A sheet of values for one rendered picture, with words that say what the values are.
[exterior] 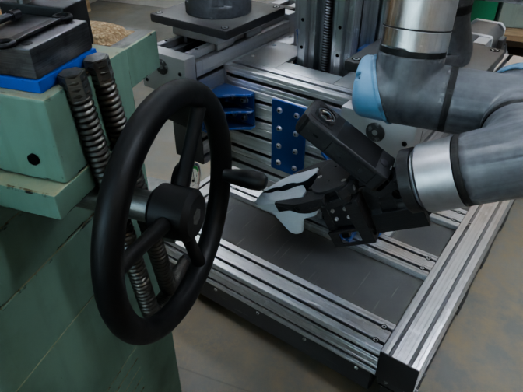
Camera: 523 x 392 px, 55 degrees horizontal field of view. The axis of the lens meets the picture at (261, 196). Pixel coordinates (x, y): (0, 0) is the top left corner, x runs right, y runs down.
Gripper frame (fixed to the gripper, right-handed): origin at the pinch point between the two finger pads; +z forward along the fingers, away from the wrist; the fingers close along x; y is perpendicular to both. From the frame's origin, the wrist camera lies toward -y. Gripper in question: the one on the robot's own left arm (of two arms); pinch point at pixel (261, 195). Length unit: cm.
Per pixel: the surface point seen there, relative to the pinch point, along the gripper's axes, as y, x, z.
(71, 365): 9.9, -19.1, 30.8
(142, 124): -18.0, -15.3, -4.8
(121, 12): -32, 278, 251
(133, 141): -17.5, -17.1, -4.5
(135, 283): 0.4, -14.0, 13.0
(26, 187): -17.5, -19.4, 9.3
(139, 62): -19.9, 12.5, 17.3
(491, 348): 92, 52, -2
